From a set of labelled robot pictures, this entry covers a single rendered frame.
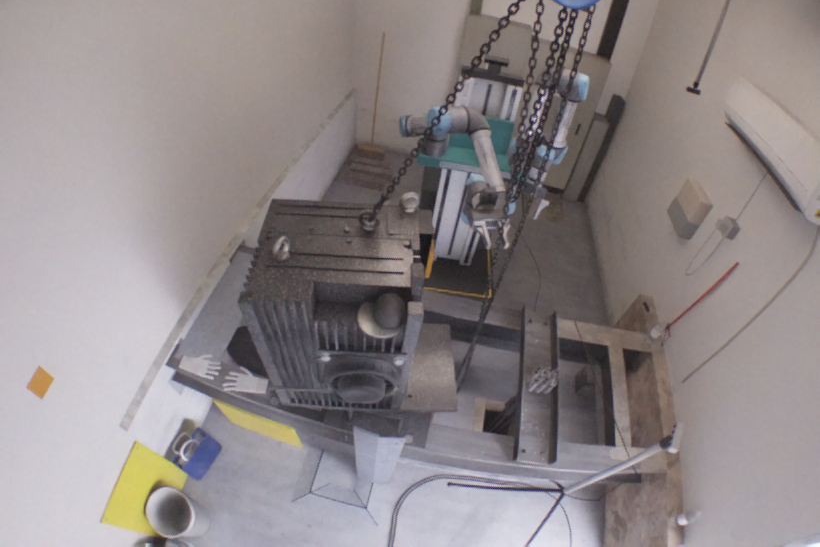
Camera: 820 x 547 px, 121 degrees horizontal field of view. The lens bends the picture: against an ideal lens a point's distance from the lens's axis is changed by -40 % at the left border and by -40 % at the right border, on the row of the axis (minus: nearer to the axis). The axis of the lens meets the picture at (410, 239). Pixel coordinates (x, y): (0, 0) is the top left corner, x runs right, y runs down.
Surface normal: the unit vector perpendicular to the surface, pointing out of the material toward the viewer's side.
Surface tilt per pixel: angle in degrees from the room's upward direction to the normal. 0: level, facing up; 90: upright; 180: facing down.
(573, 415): 0
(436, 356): 0
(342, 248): 0
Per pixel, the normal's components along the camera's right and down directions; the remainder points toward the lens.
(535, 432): 0.11, -0.70
